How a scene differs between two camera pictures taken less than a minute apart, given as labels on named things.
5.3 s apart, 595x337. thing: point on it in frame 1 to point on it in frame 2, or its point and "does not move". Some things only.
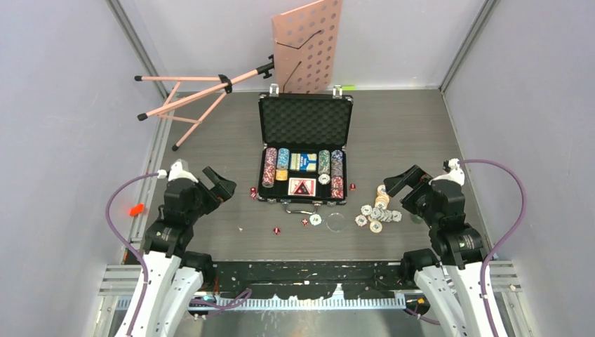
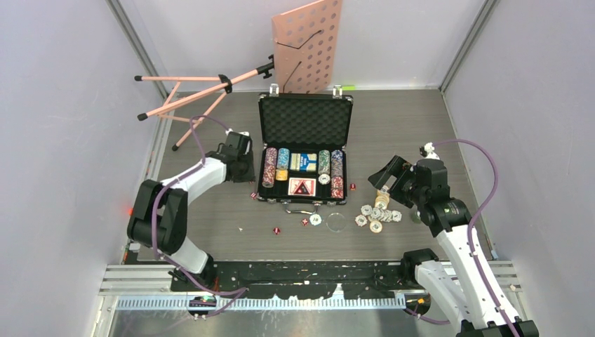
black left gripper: [217, 194] to [248, 176]
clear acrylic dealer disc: [336, 222] does not move
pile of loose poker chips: [378, 214] does not move
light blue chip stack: [283, 158] does not move
